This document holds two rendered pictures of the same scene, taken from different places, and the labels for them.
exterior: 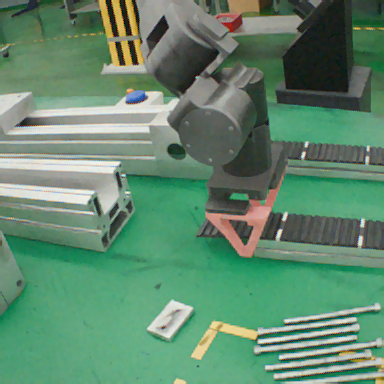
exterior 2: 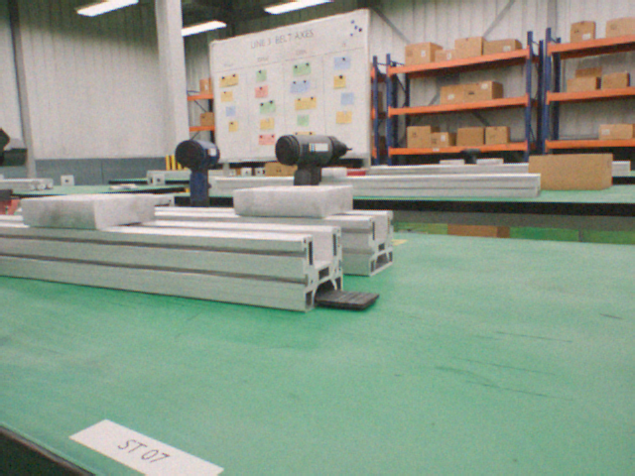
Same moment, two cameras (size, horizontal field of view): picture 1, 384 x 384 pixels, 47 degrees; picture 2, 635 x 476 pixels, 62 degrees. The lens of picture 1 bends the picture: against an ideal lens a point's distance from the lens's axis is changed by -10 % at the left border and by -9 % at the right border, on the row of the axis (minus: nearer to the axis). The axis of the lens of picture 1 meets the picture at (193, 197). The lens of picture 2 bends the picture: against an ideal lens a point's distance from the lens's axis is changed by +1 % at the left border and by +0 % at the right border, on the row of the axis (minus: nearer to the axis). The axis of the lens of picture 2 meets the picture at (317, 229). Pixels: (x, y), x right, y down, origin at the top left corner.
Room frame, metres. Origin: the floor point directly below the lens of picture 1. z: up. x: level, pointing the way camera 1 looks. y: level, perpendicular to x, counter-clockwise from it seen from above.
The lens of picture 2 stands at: (1.68, 0.74, 0.95)
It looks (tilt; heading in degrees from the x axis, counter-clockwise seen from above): 8 degrees down; 181
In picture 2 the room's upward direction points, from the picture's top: 2 degrees counter-clockwise
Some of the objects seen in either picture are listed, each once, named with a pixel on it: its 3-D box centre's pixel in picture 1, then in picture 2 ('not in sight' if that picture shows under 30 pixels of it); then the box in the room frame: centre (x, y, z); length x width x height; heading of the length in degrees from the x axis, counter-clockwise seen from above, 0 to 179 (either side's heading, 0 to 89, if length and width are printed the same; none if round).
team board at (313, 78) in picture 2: not in sight; (289, 157); (-2.50, 0.45, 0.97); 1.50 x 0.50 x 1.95; 57
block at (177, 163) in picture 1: (194, 133); not in sight; (0.70, -0.02, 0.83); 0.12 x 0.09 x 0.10; 153
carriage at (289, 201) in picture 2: not in sight; (294, 208); (0.84, 0.69, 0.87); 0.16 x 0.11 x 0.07; 63
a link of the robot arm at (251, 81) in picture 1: (237, 99); not in sight; (0.45, -0.06, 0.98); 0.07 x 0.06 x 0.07; 153
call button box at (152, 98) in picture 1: (137, 114); not in sight; (0.87, 0.08, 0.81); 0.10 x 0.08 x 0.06; 153
